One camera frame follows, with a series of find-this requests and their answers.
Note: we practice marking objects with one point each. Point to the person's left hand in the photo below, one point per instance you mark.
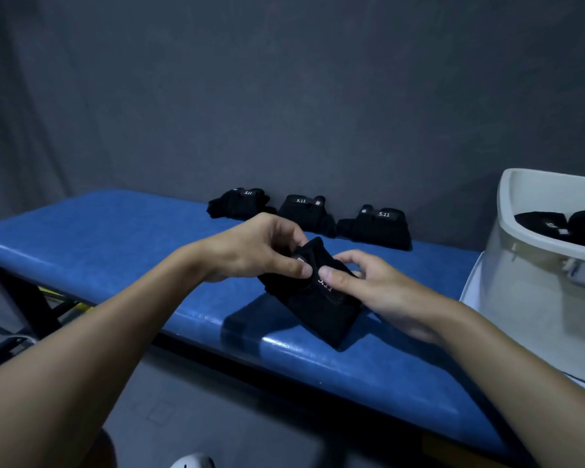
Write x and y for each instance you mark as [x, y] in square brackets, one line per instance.
[248, 248]

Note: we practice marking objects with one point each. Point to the person's right hand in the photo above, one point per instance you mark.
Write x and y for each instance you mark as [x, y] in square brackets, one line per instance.
[400, 297]

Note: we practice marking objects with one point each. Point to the white plastic lid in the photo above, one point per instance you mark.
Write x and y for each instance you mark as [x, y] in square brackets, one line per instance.
[470, 292]

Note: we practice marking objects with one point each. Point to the white storage box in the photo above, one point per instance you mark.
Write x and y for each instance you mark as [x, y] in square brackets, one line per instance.
[526, 297]

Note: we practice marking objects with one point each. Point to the person's right forearm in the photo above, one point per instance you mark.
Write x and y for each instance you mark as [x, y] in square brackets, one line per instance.
[526, 385]

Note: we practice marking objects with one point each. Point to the person's left forearm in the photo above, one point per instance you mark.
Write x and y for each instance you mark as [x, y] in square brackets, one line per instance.
[78, 346]

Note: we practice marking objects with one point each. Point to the person's white shoe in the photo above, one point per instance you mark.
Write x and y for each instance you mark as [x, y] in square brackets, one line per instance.
[192, 461]

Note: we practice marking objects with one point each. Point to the blue padded bench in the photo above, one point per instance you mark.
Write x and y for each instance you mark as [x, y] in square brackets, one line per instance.
[102, 238]

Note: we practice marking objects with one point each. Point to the yellow floor mat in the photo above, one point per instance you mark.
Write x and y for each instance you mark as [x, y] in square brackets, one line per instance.
[63, 299]

